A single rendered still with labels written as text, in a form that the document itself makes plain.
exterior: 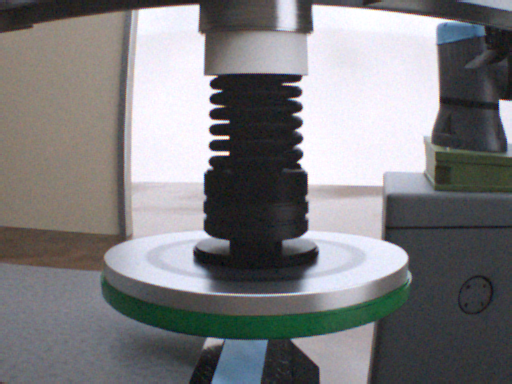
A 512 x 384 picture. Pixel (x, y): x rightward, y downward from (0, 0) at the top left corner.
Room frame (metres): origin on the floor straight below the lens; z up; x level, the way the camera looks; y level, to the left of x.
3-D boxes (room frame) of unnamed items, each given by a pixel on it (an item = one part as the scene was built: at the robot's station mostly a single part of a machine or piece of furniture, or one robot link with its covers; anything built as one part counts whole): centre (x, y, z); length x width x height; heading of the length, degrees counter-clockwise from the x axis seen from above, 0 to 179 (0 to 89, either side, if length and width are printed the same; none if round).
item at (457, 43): (1.39, -0.46, 1.11); 0.17 x 0.15 x 0.18; 89
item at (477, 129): (1.40, -0.45, 0.98); 0.19 x 0.19 x 0.10
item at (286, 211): (0.50, 0.00, 0.93); 0.07 x 0.07 x 0.01
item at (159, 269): (0.50, 0.00, 0.89); 0.21 x 0.21 x 0.01
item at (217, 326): (0.50, 0.00, 0.89); 0.22 x 0.22 x 0.04
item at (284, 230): (0.50, 0.00, 0.92); 0.07 x 0.07 x 0.01
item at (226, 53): (0.50, 0.00, 1.04); 0.07 x 0.07 x 0.04
